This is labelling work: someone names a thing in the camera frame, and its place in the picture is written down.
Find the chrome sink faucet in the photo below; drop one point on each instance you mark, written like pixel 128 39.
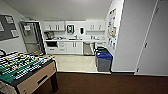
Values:
pixel 76 37

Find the white three-door wall cabinet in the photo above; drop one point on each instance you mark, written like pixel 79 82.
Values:
pixel 54 26

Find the stainless steel refrigerator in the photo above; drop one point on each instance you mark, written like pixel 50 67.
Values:
pixel 32 39

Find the black lid waste bin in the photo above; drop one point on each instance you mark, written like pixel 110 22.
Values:
pixel 100 48

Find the white drawer unit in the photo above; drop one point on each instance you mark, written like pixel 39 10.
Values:
pixel 99 44
pixel 61 47

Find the blue lid recycling bin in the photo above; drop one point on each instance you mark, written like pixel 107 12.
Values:
pixel 104 62

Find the black coffee machine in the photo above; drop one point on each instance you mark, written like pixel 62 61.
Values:
pixel 48 35

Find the white door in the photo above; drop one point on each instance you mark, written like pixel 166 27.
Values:
pixel 155 40

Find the stainless steel dishwasher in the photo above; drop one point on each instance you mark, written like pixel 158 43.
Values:
pixel 88 49

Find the white paper notice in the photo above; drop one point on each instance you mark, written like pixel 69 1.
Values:
pixel 27 27

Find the green foosball table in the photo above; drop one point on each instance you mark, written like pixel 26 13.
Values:
pixel 33 77

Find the white two-door base cabinet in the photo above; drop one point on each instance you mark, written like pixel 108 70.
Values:
pixel 74 47

